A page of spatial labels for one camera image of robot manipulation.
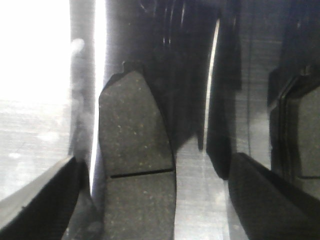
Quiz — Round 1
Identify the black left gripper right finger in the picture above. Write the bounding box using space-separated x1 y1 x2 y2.
228 153 320 240

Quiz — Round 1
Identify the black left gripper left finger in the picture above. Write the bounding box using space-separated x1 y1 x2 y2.
0 157 83 240

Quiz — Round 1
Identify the dark grey brake pad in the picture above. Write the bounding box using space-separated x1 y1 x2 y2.
98 62 176 240
267 65 320 182

